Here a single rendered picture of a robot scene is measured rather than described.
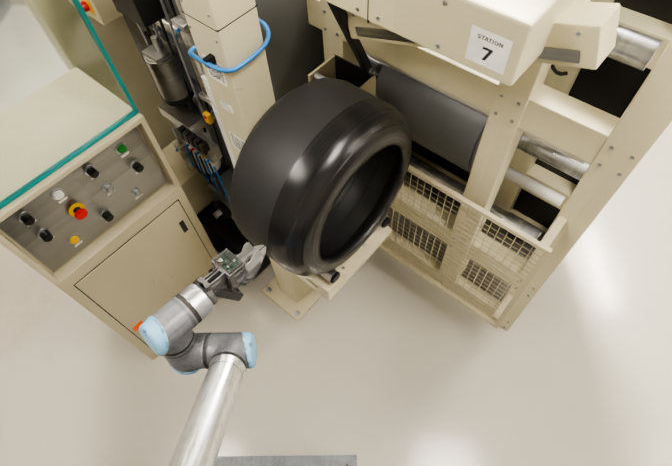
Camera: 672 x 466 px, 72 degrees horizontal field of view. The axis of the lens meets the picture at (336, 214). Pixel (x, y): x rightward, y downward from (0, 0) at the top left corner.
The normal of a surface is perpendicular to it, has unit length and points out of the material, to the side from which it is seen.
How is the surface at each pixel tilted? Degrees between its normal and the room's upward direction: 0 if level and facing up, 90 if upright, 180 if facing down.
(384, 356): 0
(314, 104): 3
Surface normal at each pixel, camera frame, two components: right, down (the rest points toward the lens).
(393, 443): -0.04, -0.55
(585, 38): -0.65, 0.65
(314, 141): -0.22, -0.34
